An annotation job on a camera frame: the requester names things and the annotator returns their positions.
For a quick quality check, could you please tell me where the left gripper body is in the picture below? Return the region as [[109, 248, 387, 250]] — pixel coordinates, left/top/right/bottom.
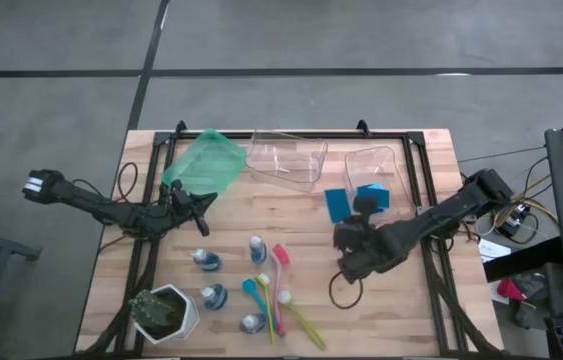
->
[[159, 179, 201, 229]]

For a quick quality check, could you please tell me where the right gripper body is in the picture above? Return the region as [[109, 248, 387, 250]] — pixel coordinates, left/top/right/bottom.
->
[[334, 213, 380, 252]]

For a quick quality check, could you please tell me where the blue sponge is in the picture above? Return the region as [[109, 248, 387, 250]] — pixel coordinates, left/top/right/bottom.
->
[[370, 187, 392, 214], [324, 188, 353, 224], [356, 183, 385, 199]]

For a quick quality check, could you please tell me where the blue dish soap bottle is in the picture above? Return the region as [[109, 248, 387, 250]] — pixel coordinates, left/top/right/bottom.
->
[[190, 248, 223, 274], [248, 234, 268, 266], [238, 312, 268, 335], [199, 283, 230, 312]]

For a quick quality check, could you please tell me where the teal plastic bin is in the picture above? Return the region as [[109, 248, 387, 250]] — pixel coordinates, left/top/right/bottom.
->
[[160, 128, 249, 198]]

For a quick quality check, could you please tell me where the clear plastic bin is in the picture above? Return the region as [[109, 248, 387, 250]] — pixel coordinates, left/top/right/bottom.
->
[[244, 128, 330, 194], [343, 145, 412, 201]]

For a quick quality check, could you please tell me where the red and pink dish brush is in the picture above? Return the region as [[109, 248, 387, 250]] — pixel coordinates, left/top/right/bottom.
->
[[269, 243, 291, 337]]

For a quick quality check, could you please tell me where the yellow-green dish brush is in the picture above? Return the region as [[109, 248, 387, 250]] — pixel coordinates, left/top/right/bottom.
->
[[254, 272, 277, 345], [277, 289, 327, 351]]

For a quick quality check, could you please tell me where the green cactus plant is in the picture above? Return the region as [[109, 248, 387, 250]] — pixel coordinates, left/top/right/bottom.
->
[[127, 288, 185, 334]]

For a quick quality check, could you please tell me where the white hexagonal plant pot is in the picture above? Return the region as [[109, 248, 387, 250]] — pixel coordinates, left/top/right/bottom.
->
[[132, 283, 202, 347]]

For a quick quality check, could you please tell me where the white paper sheet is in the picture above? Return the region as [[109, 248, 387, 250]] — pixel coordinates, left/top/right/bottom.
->
[[478, 237, 512, 264]]

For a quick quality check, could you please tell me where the small black electronics box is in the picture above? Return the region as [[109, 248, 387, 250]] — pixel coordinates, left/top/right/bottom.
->
[[494, 204, 532, 240]]

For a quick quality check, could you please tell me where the red object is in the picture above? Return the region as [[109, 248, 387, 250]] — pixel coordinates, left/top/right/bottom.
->
[[496, 277, 527, 303]]

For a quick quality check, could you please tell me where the black cable loop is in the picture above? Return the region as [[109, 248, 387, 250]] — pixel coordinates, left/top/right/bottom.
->
[[328, 272, 365, 310], [117, 161, 140, 204]]

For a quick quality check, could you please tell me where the black metal table frame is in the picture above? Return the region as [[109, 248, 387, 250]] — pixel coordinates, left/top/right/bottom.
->
[[74, 118, 507, 357]]

